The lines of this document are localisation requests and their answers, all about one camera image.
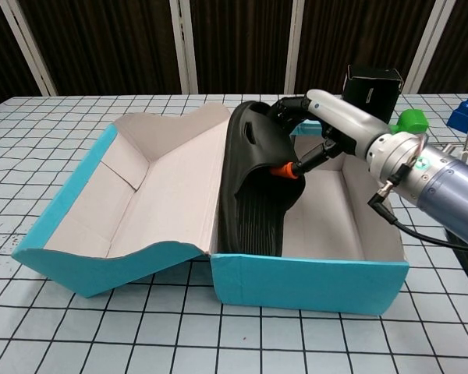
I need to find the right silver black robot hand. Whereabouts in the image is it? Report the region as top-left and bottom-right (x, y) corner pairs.
(267, 89), (390, 182)

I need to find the black rubber slipper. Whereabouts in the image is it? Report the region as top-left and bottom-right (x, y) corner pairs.
(218, 101), (307, 258)

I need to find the teal cardboard shoe box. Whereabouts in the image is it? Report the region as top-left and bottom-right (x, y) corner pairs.
(11, 101), (410, 316)

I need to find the small black cardboard box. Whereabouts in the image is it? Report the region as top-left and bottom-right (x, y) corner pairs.
(342, 65), (403, 125)

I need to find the green toy building block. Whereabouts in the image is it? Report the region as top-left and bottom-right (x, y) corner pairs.
(389, 109), (430, 136)

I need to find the blue toy building block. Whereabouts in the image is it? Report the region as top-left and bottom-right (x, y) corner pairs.
(446, 96), (468, 137)

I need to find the white black checked tablecloth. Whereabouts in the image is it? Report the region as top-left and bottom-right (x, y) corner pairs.
(0, 92), (468, 374)

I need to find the dark white-framed folding screen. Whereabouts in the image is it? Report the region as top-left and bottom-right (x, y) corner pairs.
(0, 0), (468, 114)

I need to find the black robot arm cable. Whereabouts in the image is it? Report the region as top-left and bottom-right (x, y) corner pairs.
(368, 163), (468, 250)

